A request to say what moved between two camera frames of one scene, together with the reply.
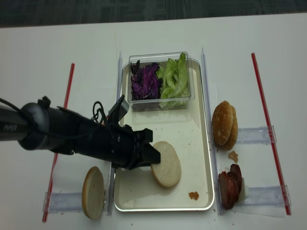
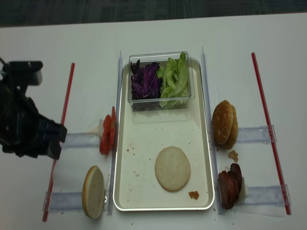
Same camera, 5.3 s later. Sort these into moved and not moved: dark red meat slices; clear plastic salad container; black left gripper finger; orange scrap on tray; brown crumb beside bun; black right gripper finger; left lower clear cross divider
Moved: black left gripper finger; black right gripper finger
Not moved: left lower clear cross divider; brown crumb beside bun; orange scrap on tray; clear plastic salad container; dark red meat slices
